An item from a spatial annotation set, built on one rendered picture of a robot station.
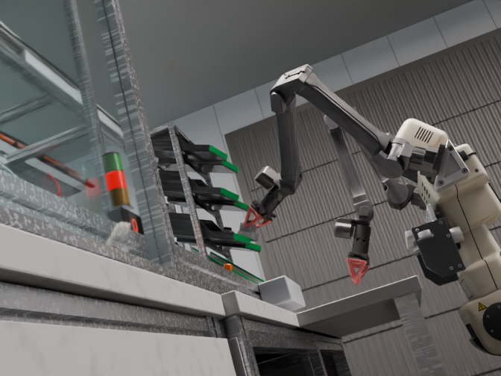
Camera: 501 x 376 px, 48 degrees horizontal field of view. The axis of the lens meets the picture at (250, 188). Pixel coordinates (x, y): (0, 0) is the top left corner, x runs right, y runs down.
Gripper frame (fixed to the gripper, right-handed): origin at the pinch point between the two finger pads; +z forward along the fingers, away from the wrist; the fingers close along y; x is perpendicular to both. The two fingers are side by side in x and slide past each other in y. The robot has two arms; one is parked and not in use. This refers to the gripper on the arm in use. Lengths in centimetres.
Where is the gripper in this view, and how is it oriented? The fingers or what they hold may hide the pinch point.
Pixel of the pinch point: (249, 226)
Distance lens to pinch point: 201.4
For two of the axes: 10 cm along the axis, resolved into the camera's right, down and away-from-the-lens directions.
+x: 5.9, 6.3, -5.1
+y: -4.8, -2.3, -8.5
